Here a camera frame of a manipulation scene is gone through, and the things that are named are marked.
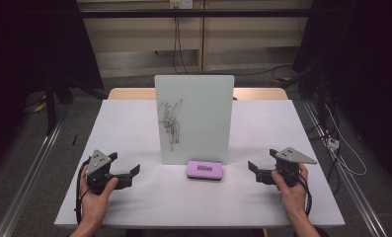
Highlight purple whiteboard eraser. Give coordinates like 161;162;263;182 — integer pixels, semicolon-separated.
186;160;224;182

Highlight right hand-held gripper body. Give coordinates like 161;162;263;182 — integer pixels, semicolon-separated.
274;146;318;189

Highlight white table cover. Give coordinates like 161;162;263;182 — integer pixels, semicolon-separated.
53;99;347;230

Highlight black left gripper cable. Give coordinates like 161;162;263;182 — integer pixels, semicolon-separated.
73;157;92;225

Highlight frosted glass whiteboard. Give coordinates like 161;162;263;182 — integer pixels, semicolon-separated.
154;74;236;166

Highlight metal floor rail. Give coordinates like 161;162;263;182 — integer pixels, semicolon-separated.
301;98;389;237
0;119;68;237

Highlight white floor cable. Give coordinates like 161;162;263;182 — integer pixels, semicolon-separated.
324;104;368;177

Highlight white wall outlet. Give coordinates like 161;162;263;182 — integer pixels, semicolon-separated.
169;0;195;10

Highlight black horizontal bar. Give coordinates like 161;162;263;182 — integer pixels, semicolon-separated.
79;8;317;19

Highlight person's left hand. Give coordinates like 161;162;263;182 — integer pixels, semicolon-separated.
78;164;119;229

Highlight white power strip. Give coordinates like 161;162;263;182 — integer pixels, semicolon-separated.
326;136;341;151

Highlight person's right hand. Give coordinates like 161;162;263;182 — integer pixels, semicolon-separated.
271;162;312;220

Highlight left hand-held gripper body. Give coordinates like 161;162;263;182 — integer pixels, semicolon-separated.
84;149;119;196

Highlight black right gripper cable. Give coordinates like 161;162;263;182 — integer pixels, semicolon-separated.
295;172;314;218

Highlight wooden table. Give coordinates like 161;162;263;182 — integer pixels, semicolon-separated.
107;86;289;102

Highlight black hanging wall cables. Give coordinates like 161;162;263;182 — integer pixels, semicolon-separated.
171;16;191;75

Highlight dark curtain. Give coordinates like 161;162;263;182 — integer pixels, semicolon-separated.
291;0;392;189
0;0;105;172

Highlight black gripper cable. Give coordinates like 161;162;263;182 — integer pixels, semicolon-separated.
295;172;314;218
73;157;92;225

